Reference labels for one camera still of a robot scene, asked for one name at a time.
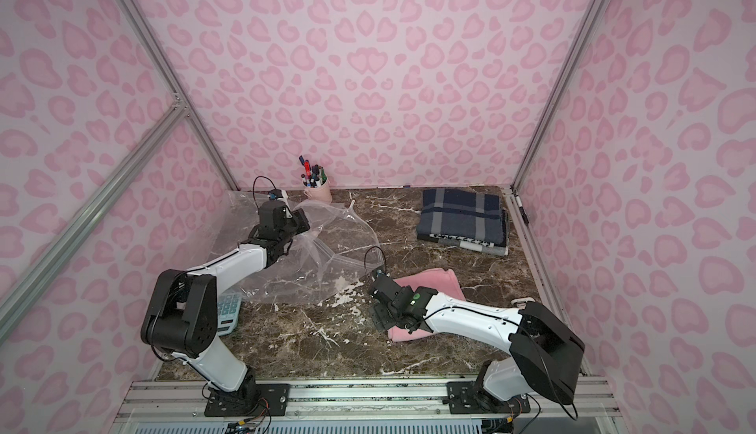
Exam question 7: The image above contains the white pink bag clip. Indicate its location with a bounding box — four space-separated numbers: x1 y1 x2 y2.
511 297 535 308

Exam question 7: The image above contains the pink metal pen cup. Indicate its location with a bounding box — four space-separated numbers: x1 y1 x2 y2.
304 182 333 204

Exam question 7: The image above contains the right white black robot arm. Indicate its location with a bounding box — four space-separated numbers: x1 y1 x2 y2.
369 268 585 406

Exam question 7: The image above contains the navy blue plaid blanket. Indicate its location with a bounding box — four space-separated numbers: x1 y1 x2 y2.
415 188 508 242

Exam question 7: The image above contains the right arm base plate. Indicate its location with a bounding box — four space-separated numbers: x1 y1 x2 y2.
442 381 532 417

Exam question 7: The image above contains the teal white calculator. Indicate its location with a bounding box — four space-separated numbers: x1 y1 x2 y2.
217 291 242 337

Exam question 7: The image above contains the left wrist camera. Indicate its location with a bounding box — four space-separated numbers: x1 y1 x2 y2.
268 188 289 202

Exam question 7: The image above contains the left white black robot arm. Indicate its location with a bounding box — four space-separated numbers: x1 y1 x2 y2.
140 200 310 393

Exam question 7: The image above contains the pink fleece blanket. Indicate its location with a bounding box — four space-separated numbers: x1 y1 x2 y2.
388 268 466 343

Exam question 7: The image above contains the houndstooth black white blanket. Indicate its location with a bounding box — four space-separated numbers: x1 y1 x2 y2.
417 232 508 248

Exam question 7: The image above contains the clear plastic vacuum bag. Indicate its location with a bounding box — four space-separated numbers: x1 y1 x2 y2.
189 193 386 305

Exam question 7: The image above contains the black capped marker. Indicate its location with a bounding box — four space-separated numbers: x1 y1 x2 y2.
312 165 323 187

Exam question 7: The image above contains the black marker on rail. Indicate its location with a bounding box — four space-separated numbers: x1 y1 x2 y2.
514 195 530 225

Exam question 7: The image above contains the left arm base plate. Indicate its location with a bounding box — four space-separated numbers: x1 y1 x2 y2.
204 384 291 418

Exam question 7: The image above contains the red marker pen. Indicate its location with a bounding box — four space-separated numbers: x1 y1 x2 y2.
302 160 312 187

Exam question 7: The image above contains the grey black checked blanket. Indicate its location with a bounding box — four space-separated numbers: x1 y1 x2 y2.
438 238 509 257

